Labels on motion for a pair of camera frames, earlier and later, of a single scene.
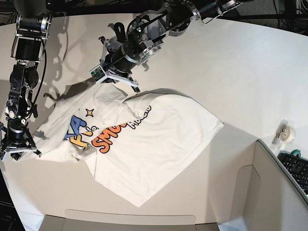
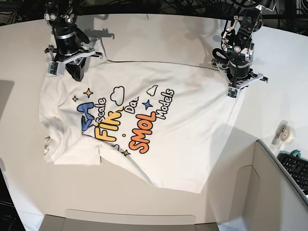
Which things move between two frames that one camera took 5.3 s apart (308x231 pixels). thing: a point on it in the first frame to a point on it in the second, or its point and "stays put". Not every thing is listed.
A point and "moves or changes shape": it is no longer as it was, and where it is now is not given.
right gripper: [118, 61] to [235, 66]
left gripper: [18, 138] to [67, 50]
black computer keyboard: [298, 167] stays put
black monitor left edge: [9, 219] stays put
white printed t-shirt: [140, 145] moves or changes shape
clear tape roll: [285, 133] stays put
